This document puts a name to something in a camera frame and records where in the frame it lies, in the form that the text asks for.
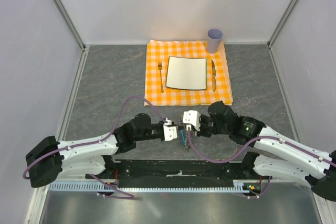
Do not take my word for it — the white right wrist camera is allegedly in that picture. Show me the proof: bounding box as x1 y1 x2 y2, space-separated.
183 110 201 132

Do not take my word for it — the left aluminium frame post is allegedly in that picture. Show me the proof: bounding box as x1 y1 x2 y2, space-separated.
52 0 86 51

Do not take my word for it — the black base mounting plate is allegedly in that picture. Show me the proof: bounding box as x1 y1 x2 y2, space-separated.
96 159 260 188

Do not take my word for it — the orange white checkered cloth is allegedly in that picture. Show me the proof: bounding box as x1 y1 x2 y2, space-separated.
144 40 233 106

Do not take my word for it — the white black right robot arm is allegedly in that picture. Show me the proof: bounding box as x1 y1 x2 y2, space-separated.
187 101 335 201

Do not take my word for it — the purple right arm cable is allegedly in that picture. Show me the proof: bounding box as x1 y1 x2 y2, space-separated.
186 126 336 198

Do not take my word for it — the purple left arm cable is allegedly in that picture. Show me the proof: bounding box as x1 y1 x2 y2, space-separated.
23 95 170 199

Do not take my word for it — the lilac plastic cup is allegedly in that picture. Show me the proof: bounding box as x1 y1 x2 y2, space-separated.
206 28 223 54

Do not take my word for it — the metal key organizer blue handle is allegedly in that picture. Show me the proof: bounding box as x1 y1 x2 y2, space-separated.
178 113 192 150

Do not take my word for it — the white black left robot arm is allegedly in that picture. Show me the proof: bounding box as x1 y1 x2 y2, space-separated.
23 113 167 188

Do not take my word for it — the white square plate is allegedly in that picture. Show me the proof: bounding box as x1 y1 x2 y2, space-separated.
166 56 207 90

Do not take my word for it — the gold knife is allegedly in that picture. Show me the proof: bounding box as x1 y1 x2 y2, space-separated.
212 60 217 92

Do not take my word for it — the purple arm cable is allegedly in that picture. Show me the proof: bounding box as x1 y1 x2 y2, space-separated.
186 126 336 198
23 95 170 199

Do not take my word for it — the light blue cable duct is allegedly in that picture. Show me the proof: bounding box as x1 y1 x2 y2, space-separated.
48 180 261 193

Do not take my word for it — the right aluminium frame post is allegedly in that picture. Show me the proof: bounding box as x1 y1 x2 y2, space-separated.
267 0 300 49

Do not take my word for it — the aluminium frame post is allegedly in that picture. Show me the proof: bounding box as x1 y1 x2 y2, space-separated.
267 0 300 49
52 0 86 51

